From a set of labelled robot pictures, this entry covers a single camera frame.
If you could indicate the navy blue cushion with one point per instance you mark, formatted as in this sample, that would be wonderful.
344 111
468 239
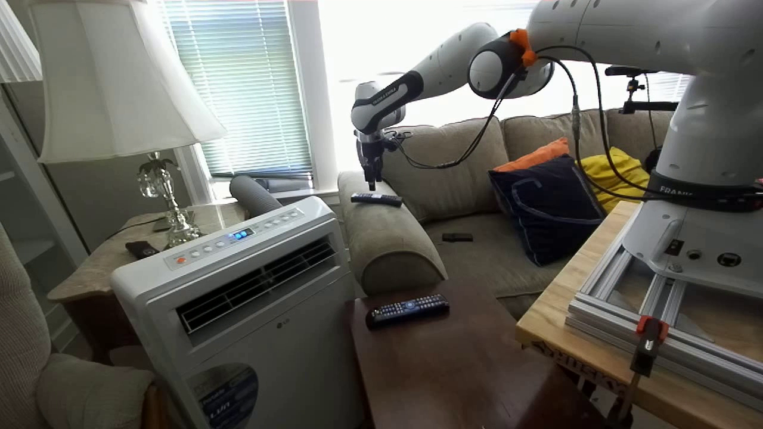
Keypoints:
545 210

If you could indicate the small black object on sofa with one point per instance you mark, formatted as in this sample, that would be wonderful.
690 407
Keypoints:
460 237

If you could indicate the wooden side table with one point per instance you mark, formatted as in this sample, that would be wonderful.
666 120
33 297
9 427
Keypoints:
97 271

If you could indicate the white shelf unit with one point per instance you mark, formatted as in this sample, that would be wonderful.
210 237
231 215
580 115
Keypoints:
24 206

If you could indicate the aluminium profile base frame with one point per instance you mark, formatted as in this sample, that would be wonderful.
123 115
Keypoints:
605 319

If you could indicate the white window blind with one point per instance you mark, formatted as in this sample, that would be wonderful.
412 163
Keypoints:
240 80

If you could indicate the black remote with blue button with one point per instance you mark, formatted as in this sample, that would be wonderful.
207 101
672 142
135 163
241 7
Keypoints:
406 310

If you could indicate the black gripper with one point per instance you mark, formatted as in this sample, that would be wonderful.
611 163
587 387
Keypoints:
374 147

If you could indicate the plywood robot stand top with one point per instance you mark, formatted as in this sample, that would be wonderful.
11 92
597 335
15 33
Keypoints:
557 310

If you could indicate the yellow cushion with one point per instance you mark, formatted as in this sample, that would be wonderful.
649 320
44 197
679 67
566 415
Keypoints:
624 170

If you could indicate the beige armchair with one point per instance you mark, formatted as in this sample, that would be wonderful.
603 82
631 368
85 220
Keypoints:
79 390

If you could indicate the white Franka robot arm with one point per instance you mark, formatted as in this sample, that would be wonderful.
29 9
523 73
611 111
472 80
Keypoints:
717 144

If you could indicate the small dark flat device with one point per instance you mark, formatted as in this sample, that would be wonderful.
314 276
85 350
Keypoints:
142 250

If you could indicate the grey remote control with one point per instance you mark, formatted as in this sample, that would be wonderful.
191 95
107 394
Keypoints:
381 198

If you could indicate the white portable air conditioner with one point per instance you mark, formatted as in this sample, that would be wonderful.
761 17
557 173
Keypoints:
277 350

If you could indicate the large white lamp shade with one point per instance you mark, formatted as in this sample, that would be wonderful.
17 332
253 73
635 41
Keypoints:
110 80

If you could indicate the small white lamp shade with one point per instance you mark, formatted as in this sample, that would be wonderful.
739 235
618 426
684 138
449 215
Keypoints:
15 48

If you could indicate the orange cushion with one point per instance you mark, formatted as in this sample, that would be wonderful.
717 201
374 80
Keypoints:
541 155

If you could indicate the black camera on tripod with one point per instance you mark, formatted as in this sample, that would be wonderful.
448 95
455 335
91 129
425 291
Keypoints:
634 86

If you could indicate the glass and brass lamp base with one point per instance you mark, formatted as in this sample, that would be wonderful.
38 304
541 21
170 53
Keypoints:
163 186

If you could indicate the beige fabric couch cushion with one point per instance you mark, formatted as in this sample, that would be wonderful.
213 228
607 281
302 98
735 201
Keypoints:
445 182

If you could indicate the orange and black clamp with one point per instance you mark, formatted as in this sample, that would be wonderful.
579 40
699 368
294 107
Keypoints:
649 328

